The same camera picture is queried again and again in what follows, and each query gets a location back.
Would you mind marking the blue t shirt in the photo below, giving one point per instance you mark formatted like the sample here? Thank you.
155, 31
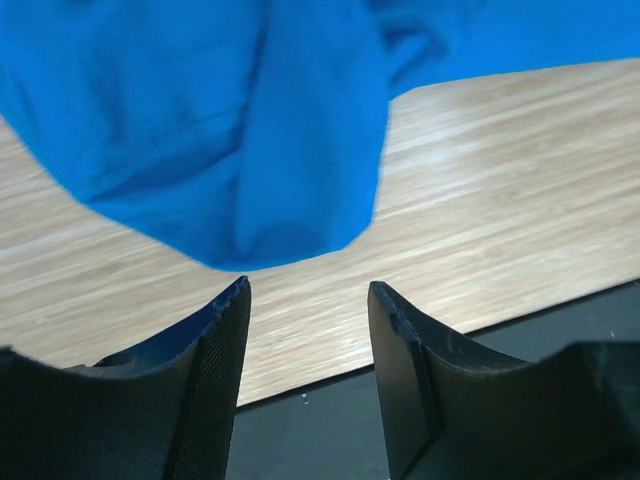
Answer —
248, 134

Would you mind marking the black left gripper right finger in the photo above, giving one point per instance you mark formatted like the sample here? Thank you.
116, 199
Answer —
453, 408

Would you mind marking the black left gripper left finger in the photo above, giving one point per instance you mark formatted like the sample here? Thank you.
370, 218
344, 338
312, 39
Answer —
161, 409

